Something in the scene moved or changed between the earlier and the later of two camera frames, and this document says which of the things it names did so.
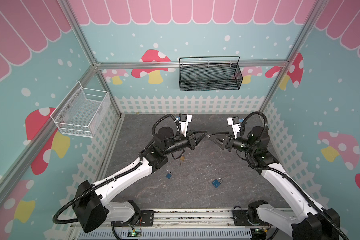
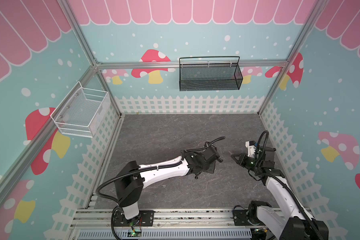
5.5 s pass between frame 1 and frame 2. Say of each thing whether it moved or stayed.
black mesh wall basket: stayed
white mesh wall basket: stayed
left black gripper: moved
